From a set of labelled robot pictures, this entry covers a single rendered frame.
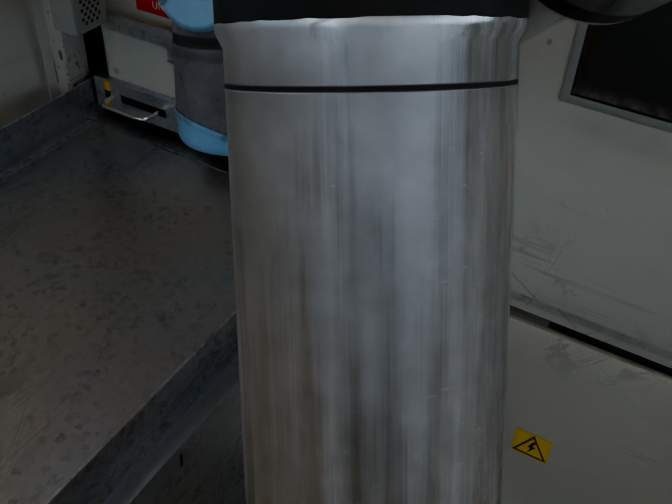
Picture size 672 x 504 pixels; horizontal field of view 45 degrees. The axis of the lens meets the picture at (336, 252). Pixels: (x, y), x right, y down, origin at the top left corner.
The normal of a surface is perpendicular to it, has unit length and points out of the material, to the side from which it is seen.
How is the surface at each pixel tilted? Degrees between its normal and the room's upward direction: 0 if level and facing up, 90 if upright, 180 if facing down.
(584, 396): 90
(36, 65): 90
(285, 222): 71
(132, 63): 90
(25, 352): 0
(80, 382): 0
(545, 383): 90
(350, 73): 65
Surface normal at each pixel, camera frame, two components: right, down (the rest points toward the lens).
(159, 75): -0.49, 0.55
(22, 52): 0.78, 0.43
